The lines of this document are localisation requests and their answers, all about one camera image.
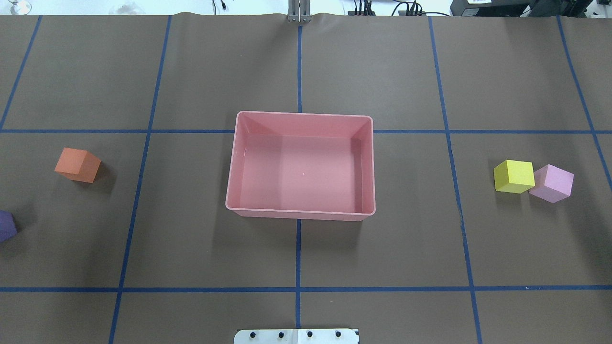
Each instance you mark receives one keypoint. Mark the pink foam block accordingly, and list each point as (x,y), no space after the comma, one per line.
(552,184)

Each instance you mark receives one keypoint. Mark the yellow foam block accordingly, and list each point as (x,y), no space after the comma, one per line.
(514,176)

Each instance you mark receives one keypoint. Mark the orange foam block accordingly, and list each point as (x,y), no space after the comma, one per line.
(78,165)

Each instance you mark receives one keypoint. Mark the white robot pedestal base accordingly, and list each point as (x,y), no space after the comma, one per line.
(298,336)

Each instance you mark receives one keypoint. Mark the pink plastic bin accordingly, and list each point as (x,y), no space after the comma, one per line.
(302,165)

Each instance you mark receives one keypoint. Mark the aluminium frame post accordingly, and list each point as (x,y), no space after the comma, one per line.
(299,11)

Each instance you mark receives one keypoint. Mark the purple foam block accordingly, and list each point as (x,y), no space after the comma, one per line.
(8,228)

